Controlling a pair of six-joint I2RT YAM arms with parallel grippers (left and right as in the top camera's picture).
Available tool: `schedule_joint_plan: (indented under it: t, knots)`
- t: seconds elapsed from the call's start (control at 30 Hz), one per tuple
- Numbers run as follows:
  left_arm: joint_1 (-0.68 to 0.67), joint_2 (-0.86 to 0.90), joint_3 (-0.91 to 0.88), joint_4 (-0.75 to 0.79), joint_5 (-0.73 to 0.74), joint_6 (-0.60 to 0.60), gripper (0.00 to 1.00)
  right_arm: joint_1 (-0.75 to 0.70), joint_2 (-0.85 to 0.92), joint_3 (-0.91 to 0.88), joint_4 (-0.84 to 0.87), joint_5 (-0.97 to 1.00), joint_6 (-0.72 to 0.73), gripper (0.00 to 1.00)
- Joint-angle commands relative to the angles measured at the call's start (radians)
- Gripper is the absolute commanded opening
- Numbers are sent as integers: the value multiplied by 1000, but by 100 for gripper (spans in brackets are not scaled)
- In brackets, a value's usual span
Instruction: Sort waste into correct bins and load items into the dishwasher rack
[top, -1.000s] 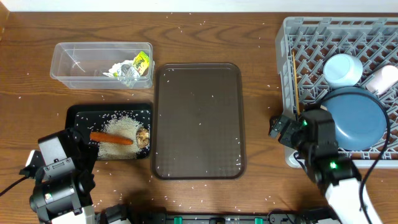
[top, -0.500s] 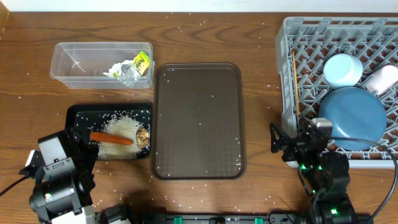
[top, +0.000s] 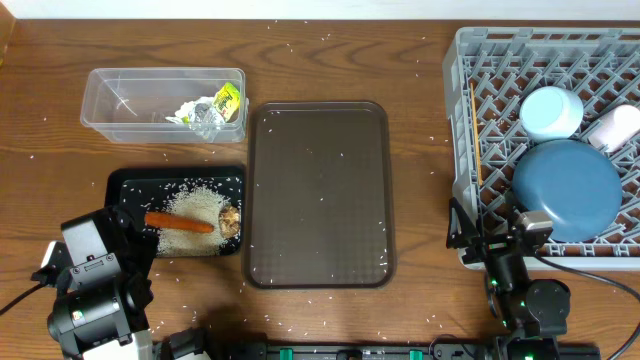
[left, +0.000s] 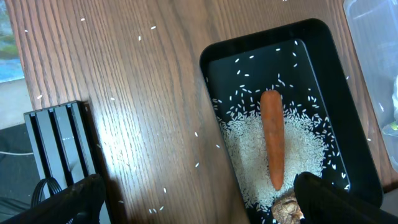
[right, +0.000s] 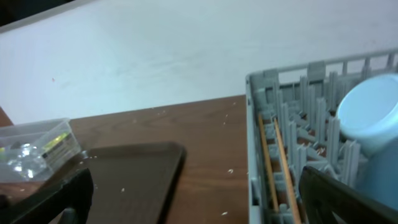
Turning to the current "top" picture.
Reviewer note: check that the grey dishwasher rack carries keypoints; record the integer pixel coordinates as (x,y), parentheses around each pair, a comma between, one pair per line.
(506,64)

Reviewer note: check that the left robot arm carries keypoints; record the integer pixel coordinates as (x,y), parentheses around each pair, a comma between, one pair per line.
(100,270)

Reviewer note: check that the pale pink cup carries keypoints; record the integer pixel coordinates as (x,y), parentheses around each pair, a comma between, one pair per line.
(616,128)

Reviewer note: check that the light blue rice bowl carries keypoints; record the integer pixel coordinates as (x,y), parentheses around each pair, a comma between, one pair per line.
(551,113)

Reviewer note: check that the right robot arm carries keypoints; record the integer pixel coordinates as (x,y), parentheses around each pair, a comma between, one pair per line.
(533,311)

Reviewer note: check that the dark blue plate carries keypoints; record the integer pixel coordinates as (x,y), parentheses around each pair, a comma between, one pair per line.
(574,184)

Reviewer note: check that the brown serving tray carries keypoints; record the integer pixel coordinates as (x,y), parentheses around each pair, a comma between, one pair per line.
(319,206)

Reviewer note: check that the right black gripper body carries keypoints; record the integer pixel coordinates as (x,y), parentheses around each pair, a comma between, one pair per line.
(507,269)

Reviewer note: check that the orange carrot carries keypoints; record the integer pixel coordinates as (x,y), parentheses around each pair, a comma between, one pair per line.
(174,222)

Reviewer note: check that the white rice pile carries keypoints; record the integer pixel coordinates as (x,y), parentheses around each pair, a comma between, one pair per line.
(201,204)

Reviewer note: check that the wooden chopstick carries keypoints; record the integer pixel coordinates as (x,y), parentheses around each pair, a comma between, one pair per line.
(478,161)
(473,109)

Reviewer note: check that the green foil snack wrapper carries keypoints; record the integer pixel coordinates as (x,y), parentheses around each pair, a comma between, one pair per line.
(227,101)

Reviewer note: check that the brown food scrap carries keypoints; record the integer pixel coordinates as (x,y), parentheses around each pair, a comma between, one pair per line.
(229,221)

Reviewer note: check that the clear plastic bin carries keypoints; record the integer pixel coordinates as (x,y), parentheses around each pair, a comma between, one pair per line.
(130,105)

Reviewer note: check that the black waste tray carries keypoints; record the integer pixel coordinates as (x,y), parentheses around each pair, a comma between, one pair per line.
(143,190)

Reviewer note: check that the white napkin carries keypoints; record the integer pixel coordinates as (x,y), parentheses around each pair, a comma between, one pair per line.
(200,116)

